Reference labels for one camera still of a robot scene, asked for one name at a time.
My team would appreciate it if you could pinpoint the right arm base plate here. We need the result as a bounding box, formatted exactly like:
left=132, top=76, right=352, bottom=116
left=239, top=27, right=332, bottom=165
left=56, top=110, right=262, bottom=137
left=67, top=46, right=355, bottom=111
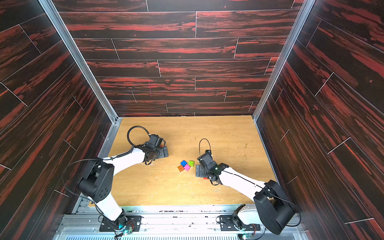
left=216, top=215, right=261, bottom=232

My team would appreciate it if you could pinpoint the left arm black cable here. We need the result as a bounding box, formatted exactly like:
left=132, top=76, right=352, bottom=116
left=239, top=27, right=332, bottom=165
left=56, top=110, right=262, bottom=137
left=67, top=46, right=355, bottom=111
left=61, top=125, right=151, bottom=217

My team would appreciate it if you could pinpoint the orange brown lego brick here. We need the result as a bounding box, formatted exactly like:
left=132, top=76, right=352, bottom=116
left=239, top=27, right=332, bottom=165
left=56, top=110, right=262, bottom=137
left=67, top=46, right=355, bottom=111
left=178, top=165, right=185, bottom=172

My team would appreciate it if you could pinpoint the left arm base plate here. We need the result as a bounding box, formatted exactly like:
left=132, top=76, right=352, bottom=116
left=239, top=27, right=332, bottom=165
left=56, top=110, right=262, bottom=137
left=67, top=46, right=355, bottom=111
left=98, top=215, right=143, bottom=234

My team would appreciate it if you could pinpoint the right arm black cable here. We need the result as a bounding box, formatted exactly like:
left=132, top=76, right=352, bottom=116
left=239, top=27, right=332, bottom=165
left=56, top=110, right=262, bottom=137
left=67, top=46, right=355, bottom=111
left=198, top=137, right=212, bottom=157

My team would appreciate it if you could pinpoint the aluminium front rail frame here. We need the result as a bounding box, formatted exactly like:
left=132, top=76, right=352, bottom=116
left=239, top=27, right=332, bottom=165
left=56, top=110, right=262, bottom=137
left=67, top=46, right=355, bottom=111
left=54, top=204, right=310, bottom=240

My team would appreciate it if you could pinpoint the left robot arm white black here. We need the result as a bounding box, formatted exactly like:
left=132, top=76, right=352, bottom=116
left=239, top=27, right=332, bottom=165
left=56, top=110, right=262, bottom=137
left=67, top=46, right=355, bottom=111
left=78, top=135, right=169, bottom=230

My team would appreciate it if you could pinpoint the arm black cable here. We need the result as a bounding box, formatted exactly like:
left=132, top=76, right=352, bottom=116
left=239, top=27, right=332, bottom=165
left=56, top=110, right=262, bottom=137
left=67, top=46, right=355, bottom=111
left=198, top=137, right=212, bottom=157
left=61, top=125, right=151, bottom=217

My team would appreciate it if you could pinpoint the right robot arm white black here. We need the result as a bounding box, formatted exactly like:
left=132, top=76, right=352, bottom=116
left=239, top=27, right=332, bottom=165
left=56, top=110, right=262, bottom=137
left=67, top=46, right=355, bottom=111
left=197, top=150, right=296, bottom=235

